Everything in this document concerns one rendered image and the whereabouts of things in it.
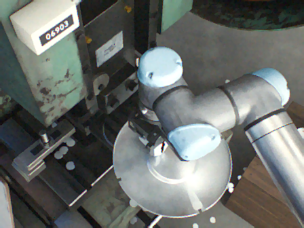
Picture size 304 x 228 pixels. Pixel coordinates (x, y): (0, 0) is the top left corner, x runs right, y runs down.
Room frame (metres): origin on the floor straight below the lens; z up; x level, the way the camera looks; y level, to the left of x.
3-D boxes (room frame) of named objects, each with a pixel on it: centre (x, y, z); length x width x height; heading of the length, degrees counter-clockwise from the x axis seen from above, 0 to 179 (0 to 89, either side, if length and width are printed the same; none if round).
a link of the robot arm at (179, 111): (0.34, -0.08, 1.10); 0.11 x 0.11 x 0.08; 29
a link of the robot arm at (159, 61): (0.42, -0.02, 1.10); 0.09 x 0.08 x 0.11; 29
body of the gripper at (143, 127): (0.43, -0.01, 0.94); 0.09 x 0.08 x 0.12; 49
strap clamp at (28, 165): (0.44, 0.26, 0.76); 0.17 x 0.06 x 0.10; 139
